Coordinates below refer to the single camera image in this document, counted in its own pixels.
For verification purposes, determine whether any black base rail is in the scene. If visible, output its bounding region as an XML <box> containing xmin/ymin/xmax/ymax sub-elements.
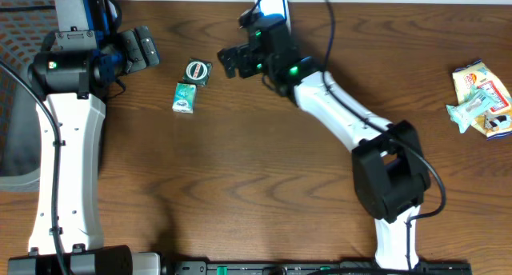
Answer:
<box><xmin>160</xmin><ymin>261</ymin><xmax>473</xmax><ymax>275</ymax></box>

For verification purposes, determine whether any yellow wet wipes pack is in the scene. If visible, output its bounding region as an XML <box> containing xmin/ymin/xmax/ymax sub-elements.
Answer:
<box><xmin>452</xmin><ymin>60</ymin><xmax>511</xmax><ymax>140</ymax></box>

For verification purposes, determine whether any right black cable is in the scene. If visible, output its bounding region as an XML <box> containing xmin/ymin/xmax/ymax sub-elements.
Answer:
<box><xmin>251</xmin><ymin>0</ymin><xmax>447</xmax><ymax>268</ymax></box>

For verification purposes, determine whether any teal white small box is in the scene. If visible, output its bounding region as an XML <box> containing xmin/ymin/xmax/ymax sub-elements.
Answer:
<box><xmin>172</xmin><ymin>83</ymin><xmax>197</xmax><ymax>114</ymax></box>

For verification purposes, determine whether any black cable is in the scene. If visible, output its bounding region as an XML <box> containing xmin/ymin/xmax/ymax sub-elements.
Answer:
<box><xmin>0</xmin><ymin>61</ymin><xmax>69</xmax><ymax>275</ymax></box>
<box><xmin>251</xmin><ymin>0</ymin><xmax>447</xmax><ymax>268</ymax></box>

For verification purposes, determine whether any left black cable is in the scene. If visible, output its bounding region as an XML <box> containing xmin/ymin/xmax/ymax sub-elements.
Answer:
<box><xmin>0</xmin><ymin>61</ymin><xmax>69</xmax><ymax>275</ymax></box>

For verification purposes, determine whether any dark grey plastic basket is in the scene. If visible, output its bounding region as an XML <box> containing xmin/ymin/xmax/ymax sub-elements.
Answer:
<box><xmin>1</xmin><ymin>0</ymin><xmax>57</xmax><ymax>192</ymax></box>

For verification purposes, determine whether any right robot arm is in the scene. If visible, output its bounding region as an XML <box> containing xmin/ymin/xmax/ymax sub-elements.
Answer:
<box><xmin>218</xmin><ymin>10</ymin><xmax>434</xmax><ymax>274</ymax></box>

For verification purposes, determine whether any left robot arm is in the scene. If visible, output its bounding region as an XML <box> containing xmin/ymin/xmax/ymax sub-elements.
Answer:
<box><xmin>8</xmin><ymin>0</ymin><xmax>166</xmax><ymax>275</ymax></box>

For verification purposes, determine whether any white barcode scanner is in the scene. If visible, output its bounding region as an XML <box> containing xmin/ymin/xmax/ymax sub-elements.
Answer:
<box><xmin>254</xmin><ymin>0</ymin><xmax>291</xmax><ymax>31</ymax></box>

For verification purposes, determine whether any dark green round-label packet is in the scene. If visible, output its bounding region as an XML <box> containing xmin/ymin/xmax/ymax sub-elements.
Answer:
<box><xmin>182</xmin><ymin>58</ymin><xmax>213</xmax><ymax>87</ymax></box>

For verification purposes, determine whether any teal snack packet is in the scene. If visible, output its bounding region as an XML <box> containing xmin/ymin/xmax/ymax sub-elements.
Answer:
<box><xmin>446</xmin><ymin>86</ymin><xmax>497</xmax><ymax>134</ymax></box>

